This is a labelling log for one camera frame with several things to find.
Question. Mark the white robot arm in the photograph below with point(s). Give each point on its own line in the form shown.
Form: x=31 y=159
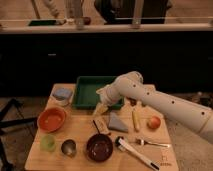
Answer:
x=196 y=117

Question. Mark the black tripod stand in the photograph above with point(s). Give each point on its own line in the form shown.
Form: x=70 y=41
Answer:
x=6 y=165

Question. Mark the green plastic tray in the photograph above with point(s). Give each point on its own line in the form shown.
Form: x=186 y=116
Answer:
x=85 y=96

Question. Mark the dark long counter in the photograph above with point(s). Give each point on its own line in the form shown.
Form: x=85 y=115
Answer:
x=33 y=59

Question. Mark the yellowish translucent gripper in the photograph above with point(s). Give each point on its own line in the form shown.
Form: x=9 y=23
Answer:
x=100 y=109

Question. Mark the red apple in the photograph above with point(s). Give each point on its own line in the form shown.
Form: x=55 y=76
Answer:
x=154 y=122

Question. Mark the light green cup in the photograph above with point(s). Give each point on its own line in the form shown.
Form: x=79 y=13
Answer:
x=47 y=143

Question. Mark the dark purple bowl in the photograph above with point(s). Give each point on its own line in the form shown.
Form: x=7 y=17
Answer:
x=99 y=148

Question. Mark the red orange bowl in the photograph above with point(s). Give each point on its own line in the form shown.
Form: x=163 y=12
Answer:
x=51 y=119

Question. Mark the dark red grapes bunch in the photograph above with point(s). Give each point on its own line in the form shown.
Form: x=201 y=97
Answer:
x=133 y=102

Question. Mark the dark spoon in bowl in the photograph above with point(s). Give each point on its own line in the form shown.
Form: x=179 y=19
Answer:
x=96 y=127

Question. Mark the small metal cup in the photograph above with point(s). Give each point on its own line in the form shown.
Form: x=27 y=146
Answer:
x=68 y=148

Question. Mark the grey folded cloth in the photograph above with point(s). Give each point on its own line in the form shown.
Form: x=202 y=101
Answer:
x=115 y=123

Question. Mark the white plate under sponge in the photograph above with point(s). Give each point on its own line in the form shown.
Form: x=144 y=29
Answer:
x=61 y=102

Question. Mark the silver fork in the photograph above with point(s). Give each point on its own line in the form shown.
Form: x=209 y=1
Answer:
x=144 y=142

